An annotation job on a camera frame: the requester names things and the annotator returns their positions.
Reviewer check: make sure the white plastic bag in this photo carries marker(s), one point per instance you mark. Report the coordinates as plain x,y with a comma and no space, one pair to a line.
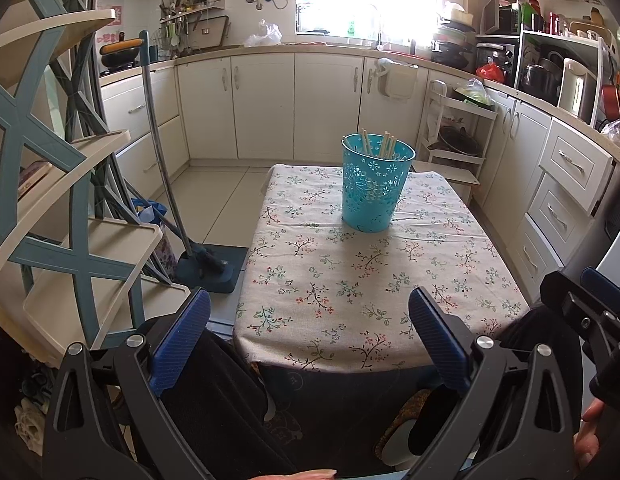
262,36

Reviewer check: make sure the pile of rags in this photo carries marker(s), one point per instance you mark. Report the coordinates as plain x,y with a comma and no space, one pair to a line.
32,410

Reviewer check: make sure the red wall decoration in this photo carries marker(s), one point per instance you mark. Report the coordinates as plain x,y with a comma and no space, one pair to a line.
109,25

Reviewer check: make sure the white electric water boiler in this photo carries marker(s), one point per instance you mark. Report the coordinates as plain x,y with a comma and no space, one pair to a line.
577,87

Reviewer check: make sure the green box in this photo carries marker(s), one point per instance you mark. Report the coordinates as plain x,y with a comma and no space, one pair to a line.
525,16

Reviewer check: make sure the red frying pan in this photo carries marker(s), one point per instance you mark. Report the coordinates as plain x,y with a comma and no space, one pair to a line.
611,100

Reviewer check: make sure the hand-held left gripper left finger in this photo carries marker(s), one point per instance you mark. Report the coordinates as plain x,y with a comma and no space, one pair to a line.
182,340

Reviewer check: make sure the cream side base cabinets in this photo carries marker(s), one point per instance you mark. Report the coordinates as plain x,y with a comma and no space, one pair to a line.
520,150

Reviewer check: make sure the white cabinet drawer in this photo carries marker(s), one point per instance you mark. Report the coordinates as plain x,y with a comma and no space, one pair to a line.
537,260
555,215
572,165

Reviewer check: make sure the wall utensil rack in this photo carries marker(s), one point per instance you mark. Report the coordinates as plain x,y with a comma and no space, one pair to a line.
189,5

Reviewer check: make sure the green bottle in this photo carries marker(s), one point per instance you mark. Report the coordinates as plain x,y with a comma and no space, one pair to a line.
350,29

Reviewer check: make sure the dark red bottle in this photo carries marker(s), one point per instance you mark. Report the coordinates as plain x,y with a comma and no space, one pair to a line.
555,22

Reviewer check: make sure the white kitchen trolley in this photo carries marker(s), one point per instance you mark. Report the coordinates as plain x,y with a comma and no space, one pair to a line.
482,115

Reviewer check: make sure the black wok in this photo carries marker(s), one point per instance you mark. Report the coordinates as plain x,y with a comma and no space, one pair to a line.
457,141

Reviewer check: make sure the chrome sink faucet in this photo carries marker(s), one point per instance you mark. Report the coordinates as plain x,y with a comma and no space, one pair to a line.
377,25

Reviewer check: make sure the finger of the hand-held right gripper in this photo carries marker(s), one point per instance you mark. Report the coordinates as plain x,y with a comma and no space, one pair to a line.
605,285
575,305

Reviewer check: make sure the group of wooden chopsticks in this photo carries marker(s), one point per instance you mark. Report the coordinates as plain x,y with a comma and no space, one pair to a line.
365,140

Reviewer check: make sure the white hanging waste bin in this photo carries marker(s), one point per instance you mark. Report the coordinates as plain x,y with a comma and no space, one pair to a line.
400,82

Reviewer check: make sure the person's right hand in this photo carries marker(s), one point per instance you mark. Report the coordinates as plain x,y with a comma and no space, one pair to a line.
586,440

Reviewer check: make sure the stack of pots and bowls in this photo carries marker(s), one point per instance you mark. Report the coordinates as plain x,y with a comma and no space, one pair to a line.
452,40

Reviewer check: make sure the white countertop shelf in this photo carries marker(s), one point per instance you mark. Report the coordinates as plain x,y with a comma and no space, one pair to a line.
560,42

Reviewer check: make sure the blue and cream shelf rack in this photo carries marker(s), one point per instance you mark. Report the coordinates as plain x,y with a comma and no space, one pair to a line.
54,280

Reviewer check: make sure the blue perforated plastic basket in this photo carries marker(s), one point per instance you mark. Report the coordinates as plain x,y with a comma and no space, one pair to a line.
370,200

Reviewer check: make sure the cream door base cabinets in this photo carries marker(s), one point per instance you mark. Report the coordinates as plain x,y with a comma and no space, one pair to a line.
290,105

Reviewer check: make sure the dark hanging tray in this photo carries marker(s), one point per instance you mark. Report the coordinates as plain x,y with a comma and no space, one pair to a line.
212,32

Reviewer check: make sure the floral tablecloth table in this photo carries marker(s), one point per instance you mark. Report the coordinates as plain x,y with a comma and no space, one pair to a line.
340,285

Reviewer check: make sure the dark steel pot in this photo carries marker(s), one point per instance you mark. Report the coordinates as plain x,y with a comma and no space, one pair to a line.
537,82

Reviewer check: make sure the red plastic bag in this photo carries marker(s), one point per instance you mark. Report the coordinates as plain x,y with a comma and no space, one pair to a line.
491,71

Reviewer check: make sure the patterned slipper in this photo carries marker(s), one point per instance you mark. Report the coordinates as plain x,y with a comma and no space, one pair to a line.
405,425

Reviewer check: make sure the person's left leg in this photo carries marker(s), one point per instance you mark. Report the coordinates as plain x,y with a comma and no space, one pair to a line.
214,400

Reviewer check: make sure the black toaster oven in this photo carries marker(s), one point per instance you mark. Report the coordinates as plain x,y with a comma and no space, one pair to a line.
494,57

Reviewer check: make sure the bagged green vegetables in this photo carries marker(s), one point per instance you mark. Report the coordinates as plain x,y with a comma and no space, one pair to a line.
474,92

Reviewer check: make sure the blue printed bag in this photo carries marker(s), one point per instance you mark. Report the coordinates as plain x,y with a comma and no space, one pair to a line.
147,210

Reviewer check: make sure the floral fabric bag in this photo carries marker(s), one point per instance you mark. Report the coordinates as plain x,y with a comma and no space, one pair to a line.
167,255

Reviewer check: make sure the black cooking pot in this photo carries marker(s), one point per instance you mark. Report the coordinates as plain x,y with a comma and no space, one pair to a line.
119,60

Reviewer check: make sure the cream drawer base cabinets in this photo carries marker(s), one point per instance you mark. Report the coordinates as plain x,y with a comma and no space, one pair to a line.
134,125

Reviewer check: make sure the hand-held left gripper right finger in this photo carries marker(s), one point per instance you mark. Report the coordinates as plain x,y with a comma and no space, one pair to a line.
440,340

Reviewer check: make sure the clear plastic bag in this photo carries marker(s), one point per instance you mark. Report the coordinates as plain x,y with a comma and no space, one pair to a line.
617,132

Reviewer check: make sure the silver microwave oven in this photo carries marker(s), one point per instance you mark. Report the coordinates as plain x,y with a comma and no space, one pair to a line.
500,17

